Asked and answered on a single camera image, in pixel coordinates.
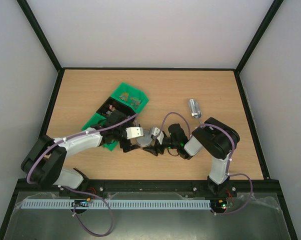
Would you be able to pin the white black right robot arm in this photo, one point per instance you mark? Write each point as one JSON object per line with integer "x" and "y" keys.
{"x": 214, "y": 136}

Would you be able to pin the right controller circuit board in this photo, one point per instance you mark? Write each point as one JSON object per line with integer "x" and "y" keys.
{"x": 223, "y": 203}

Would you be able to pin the left controller circuit board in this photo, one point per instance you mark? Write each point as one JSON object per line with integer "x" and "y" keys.
{"x": 83, "y": 203}

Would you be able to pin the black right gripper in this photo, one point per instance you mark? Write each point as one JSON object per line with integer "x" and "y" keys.
{"x": 159, "y": 146}

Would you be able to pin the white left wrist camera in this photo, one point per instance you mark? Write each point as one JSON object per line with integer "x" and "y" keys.
{"x": 134, "y": 132}

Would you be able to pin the black aluminium frame rail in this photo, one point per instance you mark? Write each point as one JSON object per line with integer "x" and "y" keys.
{"x": 194, "y": 188}

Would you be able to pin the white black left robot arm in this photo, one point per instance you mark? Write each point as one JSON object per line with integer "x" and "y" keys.
{"x": 44, "y": 163}

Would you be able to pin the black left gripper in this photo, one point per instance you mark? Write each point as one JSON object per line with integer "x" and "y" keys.
{"x": 124, "y": 144}

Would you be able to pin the black bin with lollipops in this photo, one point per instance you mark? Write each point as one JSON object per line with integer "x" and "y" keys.
{"x": 111, "y": 104}

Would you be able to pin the light blue slotted cable duct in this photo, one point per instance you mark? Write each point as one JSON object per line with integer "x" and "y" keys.
{"x": 119, "y": 204}

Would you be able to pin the silver metal scoop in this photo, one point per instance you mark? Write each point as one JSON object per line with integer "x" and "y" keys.
{"x": 195, "y": 110}

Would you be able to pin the silver metal jar lid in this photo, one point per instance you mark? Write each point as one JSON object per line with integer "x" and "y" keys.
{"x": 145, "y": 140}

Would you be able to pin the controller circuit board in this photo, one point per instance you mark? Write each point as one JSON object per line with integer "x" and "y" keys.
{"x": 83, "y": 203}
{"x": 223, "y": 203}

